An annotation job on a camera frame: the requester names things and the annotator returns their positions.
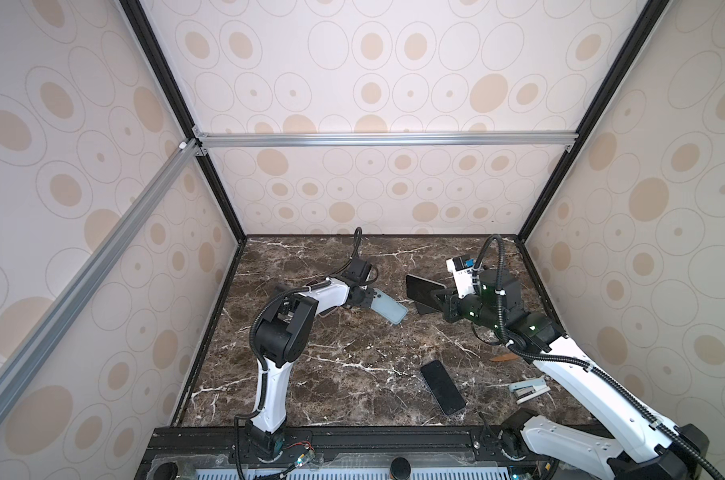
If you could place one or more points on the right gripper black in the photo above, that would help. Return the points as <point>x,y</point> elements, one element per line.
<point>450,308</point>

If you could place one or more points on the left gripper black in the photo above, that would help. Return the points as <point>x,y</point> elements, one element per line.
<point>369,294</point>

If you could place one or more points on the light blue phone case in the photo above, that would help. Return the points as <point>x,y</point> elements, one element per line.
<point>387,307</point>

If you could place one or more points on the black phone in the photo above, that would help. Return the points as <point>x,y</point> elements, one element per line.
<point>420,290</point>
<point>442,387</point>

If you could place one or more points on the black phone case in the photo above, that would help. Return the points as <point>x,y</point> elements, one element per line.
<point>425,309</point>

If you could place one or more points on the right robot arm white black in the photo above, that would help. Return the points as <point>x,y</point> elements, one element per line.
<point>641,444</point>

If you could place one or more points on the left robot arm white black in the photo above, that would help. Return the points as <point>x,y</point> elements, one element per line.
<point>280,334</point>

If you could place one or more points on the white stapler tool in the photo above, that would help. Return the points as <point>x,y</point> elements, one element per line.
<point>528,389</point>

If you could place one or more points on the black round knob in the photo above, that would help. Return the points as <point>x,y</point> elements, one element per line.
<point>400,469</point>

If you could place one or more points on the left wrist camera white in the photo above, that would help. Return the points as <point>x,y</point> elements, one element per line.
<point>358,272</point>

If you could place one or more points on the horizontal aluminium rail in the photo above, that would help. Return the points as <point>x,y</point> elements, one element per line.
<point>398,139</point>

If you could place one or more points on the black base frame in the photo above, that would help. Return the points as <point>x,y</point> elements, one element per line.
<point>432,452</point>

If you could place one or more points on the diagonal aluminium rail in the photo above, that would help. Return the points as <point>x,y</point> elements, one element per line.
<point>22,367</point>

